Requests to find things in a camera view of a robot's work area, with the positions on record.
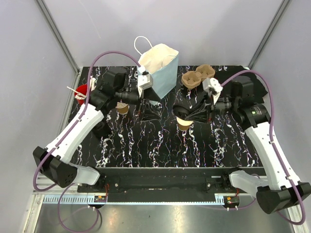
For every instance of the red cup with stirrers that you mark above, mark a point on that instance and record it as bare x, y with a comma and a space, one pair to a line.
81, 91

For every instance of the single brown paper cup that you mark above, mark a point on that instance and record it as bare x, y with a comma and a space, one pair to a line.
183, 125

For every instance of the stack of pulp cup carriers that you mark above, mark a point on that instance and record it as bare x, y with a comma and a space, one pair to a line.
192, 79

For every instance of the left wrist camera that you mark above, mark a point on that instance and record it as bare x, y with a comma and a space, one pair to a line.
145, 81

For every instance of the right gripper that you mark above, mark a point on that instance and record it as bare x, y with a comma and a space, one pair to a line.
200, 114

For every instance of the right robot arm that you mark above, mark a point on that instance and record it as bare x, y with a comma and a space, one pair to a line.
283, 188

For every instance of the single black cup lid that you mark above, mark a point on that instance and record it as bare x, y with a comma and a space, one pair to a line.
180, 112

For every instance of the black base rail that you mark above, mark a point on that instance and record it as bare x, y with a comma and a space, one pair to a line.
160, 185

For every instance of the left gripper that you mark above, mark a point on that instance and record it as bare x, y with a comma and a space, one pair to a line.
148, 113

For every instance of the stack of black lids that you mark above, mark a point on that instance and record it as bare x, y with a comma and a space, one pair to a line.
101, 130

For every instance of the stack of paper cups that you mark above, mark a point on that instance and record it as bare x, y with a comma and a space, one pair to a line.
122, 108

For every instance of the light blue paper bag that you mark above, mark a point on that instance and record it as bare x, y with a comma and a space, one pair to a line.
161, 61

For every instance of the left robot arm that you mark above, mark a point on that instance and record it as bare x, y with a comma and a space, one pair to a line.
53, 161

